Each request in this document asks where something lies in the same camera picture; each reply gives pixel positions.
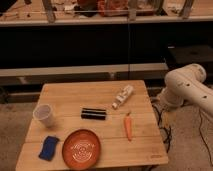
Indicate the orange patterned plate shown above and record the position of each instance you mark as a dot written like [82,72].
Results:
[81,150]

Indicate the orange toy carrot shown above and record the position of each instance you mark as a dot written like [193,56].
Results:
[128,126]

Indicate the clear plastic cup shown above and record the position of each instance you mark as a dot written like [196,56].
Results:
[43,113]

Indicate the black striped eraser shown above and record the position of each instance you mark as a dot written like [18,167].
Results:
[89,113]

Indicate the blue cloth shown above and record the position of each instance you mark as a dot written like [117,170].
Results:
[48,148]

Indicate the black box on shelf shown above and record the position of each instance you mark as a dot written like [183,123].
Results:
[180,56]

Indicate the wooden folding table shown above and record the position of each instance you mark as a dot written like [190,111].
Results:
[67,101]

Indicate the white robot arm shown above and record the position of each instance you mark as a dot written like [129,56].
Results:
[186,83]

